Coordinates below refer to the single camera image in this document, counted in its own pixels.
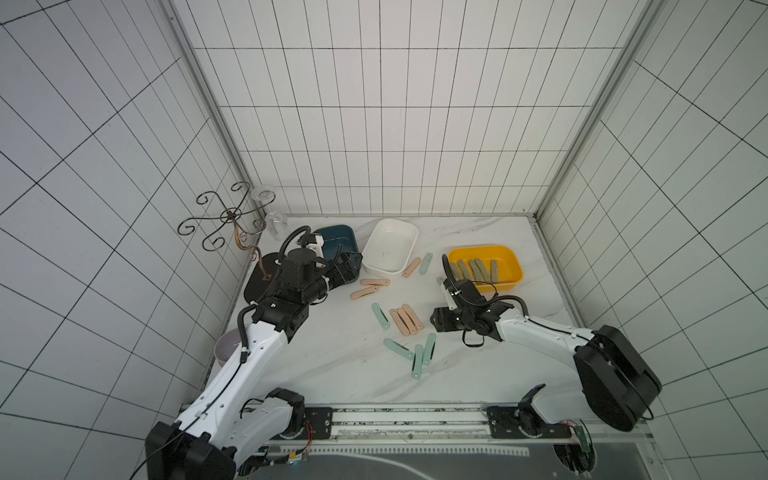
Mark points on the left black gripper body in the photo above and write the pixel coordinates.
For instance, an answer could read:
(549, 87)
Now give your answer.
(336, 277)

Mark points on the white storage box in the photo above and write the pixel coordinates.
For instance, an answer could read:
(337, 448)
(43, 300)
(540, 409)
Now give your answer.
(388, 250)

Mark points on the olive knife pair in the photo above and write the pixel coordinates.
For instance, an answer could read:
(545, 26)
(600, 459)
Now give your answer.
(494, 271)

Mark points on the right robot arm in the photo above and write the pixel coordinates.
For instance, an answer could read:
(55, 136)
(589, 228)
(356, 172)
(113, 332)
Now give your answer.
(612, 382)

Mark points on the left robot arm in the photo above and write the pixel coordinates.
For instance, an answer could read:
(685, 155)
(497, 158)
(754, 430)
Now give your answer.
(212, 438)

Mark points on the dark teal storage box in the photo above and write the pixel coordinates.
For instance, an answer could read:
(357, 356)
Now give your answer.
(337, 236)

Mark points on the yellow storage box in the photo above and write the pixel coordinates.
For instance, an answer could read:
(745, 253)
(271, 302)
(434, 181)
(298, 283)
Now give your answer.
(511, 273)

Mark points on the pink knife upper left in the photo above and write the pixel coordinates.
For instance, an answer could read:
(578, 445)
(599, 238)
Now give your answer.
(375, 282)

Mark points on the pink knife lower left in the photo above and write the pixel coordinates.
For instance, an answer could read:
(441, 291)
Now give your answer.
(369, 290)

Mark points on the mint knife left pair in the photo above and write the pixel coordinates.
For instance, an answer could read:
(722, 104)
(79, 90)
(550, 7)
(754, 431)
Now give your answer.
(380, 316)

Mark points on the pink knife cluster left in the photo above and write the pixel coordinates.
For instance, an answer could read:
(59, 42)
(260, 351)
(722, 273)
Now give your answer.
(401, 325)

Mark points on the mint knife lower vertical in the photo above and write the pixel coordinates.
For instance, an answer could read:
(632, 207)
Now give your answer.
(416, 369)

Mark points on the clear wine glass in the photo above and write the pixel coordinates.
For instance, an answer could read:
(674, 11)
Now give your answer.
(275, 220)

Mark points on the black oval rack base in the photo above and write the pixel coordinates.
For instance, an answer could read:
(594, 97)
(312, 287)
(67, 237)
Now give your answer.
(261, 277)

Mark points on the metal scroll glass rack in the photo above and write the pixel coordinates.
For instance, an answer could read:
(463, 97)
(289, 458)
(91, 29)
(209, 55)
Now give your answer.
(247, 224)

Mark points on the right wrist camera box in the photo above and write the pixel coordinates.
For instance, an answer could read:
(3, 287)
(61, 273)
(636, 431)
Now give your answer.
(463, 294)

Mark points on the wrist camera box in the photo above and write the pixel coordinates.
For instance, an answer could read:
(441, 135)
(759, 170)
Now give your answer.
(463, 294)
(313, 242)

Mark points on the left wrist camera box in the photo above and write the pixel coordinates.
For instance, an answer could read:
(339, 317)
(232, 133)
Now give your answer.
(313, 242)

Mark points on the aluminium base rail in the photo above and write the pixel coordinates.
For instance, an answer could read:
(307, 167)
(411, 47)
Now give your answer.
(448, 424)

